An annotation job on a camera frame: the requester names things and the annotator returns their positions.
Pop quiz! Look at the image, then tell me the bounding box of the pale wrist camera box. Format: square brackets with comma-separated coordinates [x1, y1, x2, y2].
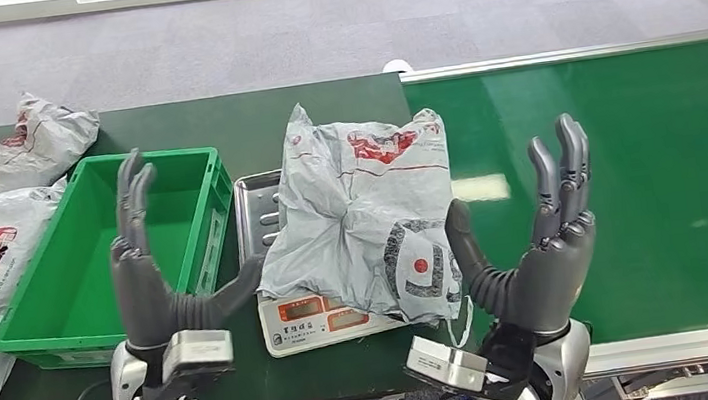
[157, 325, 238, 382]
[400, 327, 494, 400]

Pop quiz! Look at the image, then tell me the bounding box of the green plastic crate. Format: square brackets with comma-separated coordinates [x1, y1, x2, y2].
[0, 139, 253, 380]

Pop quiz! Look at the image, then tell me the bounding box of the white round cap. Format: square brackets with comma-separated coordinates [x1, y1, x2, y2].
[380, 56, 415, 77]

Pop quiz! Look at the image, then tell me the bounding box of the white electronic scale steel tray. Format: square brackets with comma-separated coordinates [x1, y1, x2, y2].
[228, 156, 412, 363]

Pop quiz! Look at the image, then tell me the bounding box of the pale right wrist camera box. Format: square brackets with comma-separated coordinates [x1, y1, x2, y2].
[400, 327, 494, 400]

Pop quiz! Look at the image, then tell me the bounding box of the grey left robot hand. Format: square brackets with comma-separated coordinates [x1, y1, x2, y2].
[97, 135, 275, 353]

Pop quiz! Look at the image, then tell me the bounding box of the green conveyor belt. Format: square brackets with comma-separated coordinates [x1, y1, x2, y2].
[397, 28, 708, 400]

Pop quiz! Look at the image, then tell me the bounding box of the grey package with round logo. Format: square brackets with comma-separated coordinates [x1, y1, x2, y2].
[236, 86, 479, 370]

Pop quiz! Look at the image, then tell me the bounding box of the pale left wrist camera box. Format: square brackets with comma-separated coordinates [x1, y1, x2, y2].
[157, 325, 238, 382]

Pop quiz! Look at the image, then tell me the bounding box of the crumpled grey package red print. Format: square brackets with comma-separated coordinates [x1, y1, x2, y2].
[0, 83, 108, 198]

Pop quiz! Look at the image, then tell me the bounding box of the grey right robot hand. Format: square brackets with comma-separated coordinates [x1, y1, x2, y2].
[432, 110, 612, 348]

